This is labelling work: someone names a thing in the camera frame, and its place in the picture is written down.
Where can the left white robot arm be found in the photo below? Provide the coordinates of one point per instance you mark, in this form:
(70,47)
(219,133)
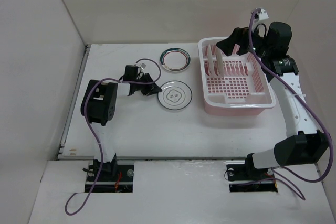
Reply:
(99,104)

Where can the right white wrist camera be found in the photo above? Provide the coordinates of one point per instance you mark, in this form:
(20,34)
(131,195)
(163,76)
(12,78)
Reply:
(259,15)

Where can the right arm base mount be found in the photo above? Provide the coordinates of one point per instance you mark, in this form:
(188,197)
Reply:
(242,180)

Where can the pink plastic dish rack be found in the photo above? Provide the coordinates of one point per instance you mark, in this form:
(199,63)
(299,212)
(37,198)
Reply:
(242,91)

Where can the white plate with characters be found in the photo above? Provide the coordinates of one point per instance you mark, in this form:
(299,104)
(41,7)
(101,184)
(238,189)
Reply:
(175,95)

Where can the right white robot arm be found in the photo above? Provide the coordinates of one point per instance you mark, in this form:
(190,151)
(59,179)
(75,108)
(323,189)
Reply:
(306,139)

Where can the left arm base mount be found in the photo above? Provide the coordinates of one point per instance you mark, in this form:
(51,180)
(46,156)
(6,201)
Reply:
(121,182)

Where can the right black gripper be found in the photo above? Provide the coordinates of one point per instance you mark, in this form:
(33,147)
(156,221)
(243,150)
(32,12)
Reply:
(239,36)

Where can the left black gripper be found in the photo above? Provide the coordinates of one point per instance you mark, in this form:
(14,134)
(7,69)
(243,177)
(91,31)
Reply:
(151,89)

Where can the green rimmed white plate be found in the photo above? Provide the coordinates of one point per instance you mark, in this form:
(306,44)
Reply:
(175,60)

